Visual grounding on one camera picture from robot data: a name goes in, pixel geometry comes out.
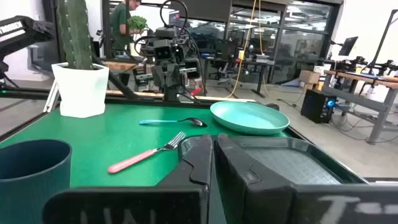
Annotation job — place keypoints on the black monitor on arm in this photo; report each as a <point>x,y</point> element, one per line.
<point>348,46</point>

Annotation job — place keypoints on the background black robot arm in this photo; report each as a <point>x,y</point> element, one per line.
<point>385,67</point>
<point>354,63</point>

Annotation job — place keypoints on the teal plate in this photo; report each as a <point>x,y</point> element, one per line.
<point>248,119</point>

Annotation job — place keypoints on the white plant pot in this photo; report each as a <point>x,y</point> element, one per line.
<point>81,93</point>

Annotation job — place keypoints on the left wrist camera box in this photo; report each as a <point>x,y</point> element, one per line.
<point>163,49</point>

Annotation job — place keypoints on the wooden workbench grey legs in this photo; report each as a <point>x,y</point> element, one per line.
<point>382,107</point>

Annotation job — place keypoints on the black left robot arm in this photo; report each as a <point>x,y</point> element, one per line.
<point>174,95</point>

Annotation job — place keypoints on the glass wall partition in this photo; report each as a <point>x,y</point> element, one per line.
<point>304,43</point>

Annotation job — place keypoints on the green table mat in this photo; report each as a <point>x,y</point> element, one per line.
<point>102,146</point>

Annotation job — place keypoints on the black computer tower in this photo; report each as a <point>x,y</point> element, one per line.
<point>315,107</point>

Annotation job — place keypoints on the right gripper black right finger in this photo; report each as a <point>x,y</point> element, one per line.
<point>245,193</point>

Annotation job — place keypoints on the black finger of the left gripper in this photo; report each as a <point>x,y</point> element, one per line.
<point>159,77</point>
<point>174,76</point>

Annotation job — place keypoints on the grey office chair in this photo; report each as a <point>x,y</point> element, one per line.
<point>225,73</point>

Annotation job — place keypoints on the wooden side table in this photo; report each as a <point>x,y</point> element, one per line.
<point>121,65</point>

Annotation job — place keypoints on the green cactus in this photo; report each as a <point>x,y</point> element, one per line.
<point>76,37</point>

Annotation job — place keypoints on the cardboard box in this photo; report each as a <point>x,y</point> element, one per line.
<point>309,76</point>

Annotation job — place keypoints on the dark blue cup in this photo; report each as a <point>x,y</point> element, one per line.
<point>28,180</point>

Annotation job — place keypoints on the leafy green potted plant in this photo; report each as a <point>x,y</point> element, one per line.
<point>136,22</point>

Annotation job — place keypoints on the white slatted frame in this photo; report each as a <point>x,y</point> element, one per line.
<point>53,96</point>

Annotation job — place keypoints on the black office desk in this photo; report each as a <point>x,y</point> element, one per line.
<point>217,59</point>

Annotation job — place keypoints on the black serving tray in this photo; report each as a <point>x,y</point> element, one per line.
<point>295,168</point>

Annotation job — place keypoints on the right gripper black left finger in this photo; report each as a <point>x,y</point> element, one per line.
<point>199,168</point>

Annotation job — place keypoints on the black slanted pole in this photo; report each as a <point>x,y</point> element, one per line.
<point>385,34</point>

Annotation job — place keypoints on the person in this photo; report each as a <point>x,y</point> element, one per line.
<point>119,25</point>

